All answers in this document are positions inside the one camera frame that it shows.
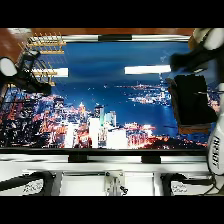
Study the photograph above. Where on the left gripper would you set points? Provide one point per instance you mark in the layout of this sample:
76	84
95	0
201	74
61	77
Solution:
42	89

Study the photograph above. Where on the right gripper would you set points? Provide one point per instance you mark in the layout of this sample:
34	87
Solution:
181	62

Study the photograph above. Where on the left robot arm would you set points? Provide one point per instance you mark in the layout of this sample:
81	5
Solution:
20	78

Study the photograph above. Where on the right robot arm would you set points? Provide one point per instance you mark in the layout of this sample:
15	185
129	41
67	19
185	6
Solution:
216	146

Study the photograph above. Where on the black garment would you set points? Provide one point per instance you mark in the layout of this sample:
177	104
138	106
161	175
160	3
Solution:
192	100

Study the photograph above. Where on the brown garment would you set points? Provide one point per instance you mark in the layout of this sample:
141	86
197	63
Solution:
195	129

